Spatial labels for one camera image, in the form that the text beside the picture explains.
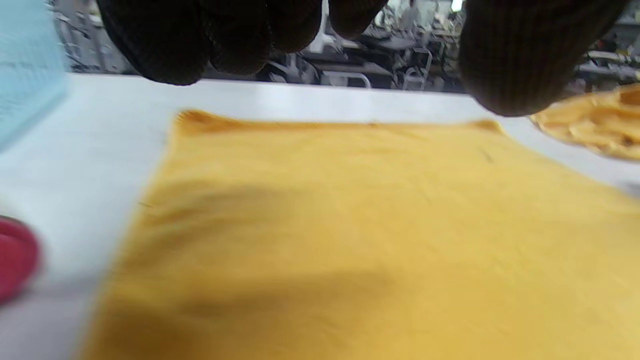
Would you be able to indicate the pink lint roller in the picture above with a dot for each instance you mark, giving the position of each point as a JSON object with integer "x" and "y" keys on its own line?
{"x": 15, "y": 255}

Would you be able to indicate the light blue plastic basket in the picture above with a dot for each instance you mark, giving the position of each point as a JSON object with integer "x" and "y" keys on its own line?
{"x": 25, "y": 75}

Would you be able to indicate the person's left hand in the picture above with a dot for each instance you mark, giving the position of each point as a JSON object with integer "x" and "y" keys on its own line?
{"x": 525, "y": 50}

